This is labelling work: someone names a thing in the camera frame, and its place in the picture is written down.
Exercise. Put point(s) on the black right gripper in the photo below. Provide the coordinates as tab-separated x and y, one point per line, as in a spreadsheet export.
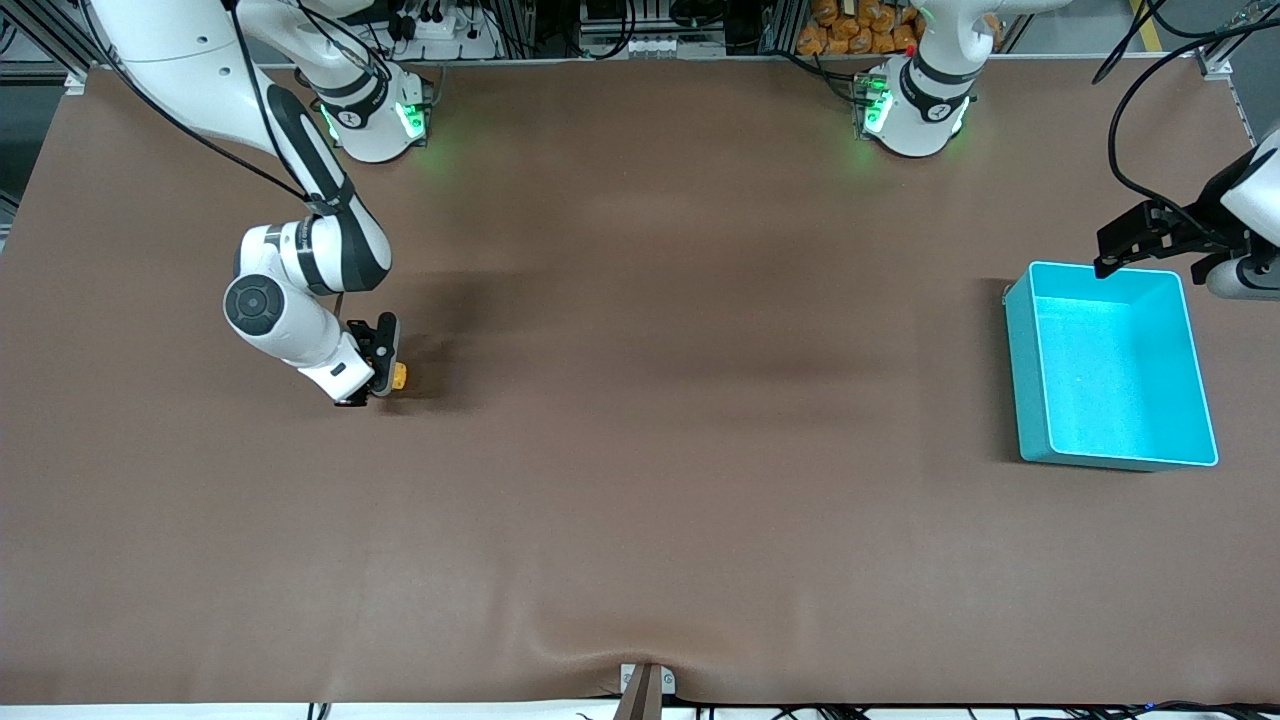
383	350

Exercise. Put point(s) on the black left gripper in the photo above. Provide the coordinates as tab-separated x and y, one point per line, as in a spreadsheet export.
1194	226

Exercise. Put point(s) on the yellow beetle toy car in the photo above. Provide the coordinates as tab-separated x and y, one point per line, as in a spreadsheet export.
400	377

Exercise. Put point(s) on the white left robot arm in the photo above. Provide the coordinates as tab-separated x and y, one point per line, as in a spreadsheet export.
925	110

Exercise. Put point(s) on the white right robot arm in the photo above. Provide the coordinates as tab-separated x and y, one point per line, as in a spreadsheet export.
290	330

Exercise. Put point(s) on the teal plastic bin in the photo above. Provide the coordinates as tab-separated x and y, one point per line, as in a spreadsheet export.
1110	380

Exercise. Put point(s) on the brown table mat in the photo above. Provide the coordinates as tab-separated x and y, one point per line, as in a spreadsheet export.
640	450

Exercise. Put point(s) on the white power strip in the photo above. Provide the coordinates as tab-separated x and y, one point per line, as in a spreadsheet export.
470	45

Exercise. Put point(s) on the orange toy pile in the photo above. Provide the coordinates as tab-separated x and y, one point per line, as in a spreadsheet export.
850	30

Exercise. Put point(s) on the white terminal strip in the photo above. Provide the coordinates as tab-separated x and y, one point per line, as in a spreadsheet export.
650	45

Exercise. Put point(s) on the aluminium frame post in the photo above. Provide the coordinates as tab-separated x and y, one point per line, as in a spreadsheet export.
1215	62
60	55

